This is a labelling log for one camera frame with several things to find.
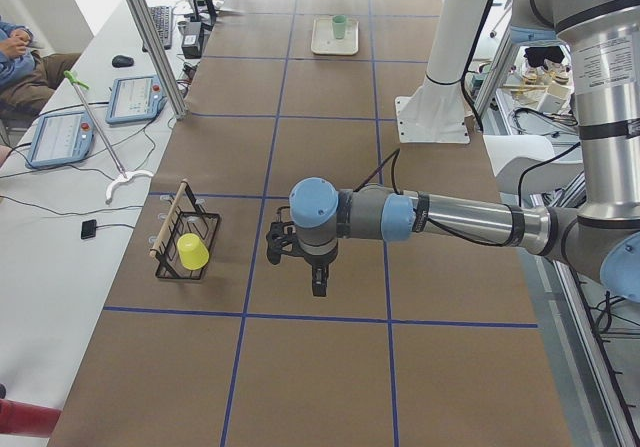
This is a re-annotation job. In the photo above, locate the near teach pendant tablet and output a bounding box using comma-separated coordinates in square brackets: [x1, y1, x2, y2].
[25, 111, 94, 170]

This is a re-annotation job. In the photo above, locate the seated person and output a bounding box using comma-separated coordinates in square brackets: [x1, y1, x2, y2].
[1, 21, 81, 122]

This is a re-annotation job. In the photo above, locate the red bottle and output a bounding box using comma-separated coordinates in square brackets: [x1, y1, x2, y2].
[0, 399, 62, 438]

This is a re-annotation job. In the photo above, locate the small black puck device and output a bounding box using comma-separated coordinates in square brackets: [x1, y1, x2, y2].
[80, 219, 98, 240]

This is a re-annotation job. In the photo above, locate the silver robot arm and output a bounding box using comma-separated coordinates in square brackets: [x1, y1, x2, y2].
[269, 0, 639, 301]

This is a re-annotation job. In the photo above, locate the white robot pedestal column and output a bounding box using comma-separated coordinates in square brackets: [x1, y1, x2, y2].
[395, 0, 493, 144]

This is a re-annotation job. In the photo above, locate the yellow cup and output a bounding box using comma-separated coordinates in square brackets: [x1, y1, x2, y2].
[177, 233, 210, 271]

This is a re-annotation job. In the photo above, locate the reacher grabber stick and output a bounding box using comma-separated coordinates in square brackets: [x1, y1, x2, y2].
[64, 70, 154, 204]

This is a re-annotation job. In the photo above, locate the teach pendant tablet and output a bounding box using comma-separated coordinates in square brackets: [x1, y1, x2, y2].
[106, 75, 167, 125]
[25, 111, 94, 170]

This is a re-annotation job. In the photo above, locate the mint green cup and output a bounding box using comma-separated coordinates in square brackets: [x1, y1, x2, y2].
[331, 15, 348, 40]

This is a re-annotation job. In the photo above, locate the far teach pendant tablet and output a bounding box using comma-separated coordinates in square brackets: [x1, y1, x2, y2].
[106, 75, 167, 125]

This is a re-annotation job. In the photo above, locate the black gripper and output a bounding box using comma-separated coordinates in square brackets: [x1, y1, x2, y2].
[301, 246, 338, 297]

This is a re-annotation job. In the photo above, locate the black power adapter box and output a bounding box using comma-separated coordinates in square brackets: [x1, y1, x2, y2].
[181, 21, 204, 59]

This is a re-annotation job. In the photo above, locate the black computer mouse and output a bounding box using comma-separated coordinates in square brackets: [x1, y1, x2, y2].
[111, 55, 135, 68]

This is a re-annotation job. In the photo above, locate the aluminium frame post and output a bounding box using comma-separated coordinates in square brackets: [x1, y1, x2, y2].
[126, 0, 187, 120]

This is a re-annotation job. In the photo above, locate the black keyboard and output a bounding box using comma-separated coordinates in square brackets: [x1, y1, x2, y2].
[148, 6, 173, 50]

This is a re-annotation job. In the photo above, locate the white rabbit tray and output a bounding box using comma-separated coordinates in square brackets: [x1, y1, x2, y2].
[310, 17, 359, 56]

